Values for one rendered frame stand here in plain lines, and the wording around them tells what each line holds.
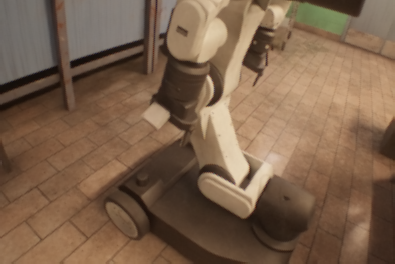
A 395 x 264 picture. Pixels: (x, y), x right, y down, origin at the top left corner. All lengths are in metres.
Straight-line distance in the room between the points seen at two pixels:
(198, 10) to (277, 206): 0.62
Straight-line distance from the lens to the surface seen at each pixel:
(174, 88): 0.51
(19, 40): 1.48
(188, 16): 0.43
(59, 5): 1.48
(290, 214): 0.84
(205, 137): 0.82
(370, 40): 4.96
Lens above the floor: 0.94
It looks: 32 degrees down
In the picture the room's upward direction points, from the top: 9 degrees clockwise
